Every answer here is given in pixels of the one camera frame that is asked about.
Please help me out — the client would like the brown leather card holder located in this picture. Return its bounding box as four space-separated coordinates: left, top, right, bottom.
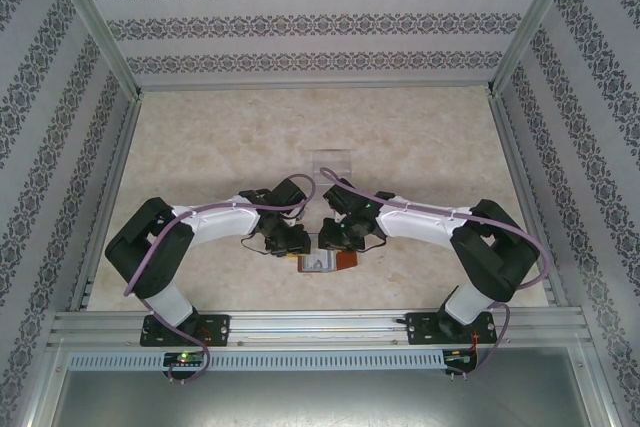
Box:
297 249 360 274

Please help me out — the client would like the silver VIP card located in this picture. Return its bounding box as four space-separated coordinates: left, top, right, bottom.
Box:
301 254 335 273

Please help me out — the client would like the clear acrylic card stand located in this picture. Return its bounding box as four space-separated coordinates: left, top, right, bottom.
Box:
308 149 354 183

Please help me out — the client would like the small circuit board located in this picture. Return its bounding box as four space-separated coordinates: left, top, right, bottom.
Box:
443 348 479 364
163 351 207 367

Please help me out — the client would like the grey metal sheet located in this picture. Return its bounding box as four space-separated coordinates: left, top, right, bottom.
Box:
49 346 614 427

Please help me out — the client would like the thin black left camera cable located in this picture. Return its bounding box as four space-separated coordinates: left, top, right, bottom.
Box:
239 235 269 257

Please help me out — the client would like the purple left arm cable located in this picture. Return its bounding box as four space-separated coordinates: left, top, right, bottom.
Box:
122 172 317 386

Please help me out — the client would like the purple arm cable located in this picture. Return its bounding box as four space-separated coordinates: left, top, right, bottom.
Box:
319 168 544 379
122 172 317 386

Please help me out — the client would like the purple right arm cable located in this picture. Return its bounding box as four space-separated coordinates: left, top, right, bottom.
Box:
319 168 544 379

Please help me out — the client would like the aluminium mounting rail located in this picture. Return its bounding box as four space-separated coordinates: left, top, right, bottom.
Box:
48 309 587 348

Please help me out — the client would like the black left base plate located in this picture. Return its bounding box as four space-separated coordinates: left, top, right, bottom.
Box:
139 313 232 348

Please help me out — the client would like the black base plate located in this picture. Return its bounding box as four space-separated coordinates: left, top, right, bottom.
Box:
139 313 232 348
405 310 494 346

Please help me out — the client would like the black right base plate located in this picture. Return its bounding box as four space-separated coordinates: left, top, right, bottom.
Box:
405 310 494 346

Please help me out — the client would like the slotted grey cable duct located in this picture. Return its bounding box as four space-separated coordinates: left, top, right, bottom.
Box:
66 350 446 371

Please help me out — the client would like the aluminium side rail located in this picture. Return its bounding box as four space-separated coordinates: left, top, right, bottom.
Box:
74 91 146 311
487 89 569 307

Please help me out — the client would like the aluminium frame post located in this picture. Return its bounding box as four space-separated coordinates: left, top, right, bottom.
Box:
487 0 586 96
44 0 144 98

